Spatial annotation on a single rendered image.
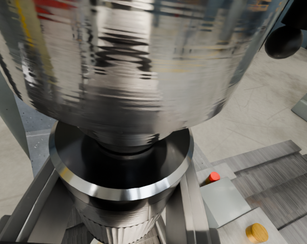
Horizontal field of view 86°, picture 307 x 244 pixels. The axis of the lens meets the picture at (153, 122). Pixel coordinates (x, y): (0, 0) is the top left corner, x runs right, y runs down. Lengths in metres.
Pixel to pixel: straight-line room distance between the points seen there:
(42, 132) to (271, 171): 0.61
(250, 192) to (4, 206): 1.45
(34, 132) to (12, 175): 1.18
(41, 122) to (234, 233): 0.45
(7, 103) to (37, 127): 0.09
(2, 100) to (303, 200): 0.78
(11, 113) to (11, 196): 1.08
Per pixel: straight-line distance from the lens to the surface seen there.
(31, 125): 0.49
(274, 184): 0.56
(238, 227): 0.32
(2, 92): 0.52
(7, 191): 1.61
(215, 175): 0.30
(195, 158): 0.39
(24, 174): 1.64
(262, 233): 0.31
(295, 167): 0.65
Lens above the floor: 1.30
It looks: 44 degrees down
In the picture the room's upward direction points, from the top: 12 degrees clockwise
